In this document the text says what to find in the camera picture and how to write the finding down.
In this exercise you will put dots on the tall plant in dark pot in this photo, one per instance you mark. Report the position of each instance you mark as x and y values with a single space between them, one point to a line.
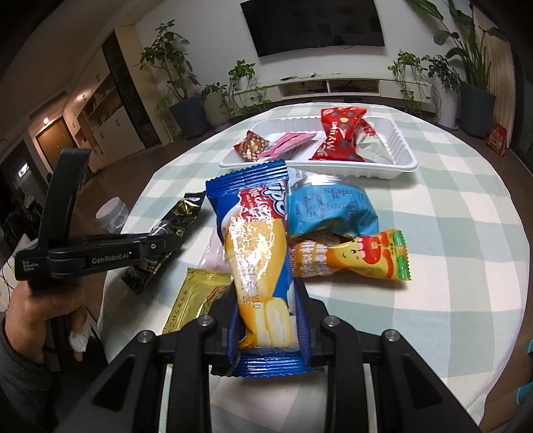
187 112

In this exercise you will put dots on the large red snack packet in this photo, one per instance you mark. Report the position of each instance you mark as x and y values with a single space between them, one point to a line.
337 133

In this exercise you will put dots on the bamboo curtain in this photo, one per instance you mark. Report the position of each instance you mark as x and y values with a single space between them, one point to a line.
499 70

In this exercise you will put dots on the bushy plant in white pot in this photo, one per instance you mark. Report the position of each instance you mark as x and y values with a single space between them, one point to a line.
445 100

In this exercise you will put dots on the trailing vine plant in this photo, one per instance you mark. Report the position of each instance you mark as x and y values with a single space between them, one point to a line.
406 70
243 79

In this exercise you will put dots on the orange snack packet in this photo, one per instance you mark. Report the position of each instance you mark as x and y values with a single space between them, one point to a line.
358 258

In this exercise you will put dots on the wall television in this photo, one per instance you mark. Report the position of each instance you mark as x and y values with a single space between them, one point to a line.
312 25

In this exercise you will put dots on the blue cake packet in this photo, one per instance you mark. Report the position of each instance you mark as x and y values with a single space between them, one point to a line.
254 250

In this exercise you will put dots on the white wall cabinet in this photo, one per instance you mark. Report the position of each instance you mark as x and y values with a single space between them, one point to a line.
112 112

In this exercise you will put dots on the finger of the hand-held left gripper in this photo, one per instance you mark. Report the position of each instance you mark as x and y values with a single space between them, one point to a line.
160 250

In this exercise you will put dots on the person's left hand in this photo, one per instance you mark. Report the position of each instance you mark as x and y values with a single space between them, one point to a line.
33 316

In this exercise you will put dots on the white trash bin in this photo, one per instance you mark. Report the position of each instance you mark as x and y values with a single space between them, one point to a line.
111 216

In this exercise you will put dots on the person's left forearm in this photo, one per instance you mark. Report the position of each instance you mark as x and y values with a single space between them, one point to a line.
21 387

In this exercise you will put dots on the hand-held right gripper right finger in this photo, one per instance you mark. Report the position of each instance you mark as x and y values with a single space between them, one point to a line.
310 333

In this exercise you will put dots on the small plant in white pot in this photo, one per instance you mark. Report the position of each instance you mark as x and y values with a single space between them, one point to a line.
216 106

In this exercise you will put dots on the pale pink snack packet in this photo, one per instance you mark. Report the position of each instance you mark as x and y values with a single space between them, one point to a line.
212 254

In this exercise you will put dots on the large-leaf plant in dark pot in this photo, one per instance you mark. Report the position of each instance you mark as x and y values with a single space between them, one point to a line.
477 108

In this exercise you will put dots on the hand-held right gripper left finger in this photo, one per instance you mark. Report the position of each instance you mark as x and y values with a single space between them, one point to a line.
220 333

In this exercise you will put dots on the black snack packet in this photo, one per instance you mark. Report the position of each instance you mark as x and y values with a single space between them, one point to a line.
183 216

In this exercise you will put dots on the brown patterned snack packet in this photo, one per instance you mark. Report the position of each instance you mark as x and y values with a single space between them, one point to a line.
250 145

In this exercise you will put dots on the light blue snack packet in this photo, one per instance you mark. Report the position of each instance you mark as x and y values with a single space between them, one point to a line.
329 204

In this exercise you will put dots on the white and red snack packet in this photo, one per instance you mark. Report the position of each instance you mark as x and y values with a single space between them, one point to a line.
372 143

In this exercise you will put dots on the red gift box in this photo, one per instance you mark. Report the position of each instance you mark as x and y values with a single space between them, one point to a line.
497 139

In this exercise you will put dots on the white plastic tray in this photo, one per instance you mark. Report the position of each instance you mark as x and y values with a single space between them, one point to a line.
399 160

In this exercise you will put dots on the glass sliding door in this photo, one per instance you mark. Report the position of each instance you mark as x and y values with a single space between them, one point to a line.
525 104

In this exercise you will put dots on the wooden door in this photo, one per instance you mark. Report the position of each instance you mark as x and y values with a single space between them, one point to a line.
56 141

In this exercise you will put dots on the green checked tablecloth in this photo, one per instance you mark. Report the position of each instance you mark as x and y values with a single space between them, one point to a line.
437 250

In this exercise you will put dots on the gold snack packet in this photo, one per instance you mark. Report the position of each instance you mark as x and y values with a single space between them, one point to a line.
193 299

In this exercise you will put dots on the white TV cabinet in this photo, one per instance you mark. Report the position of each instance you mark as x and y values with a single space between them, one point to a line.
345 85

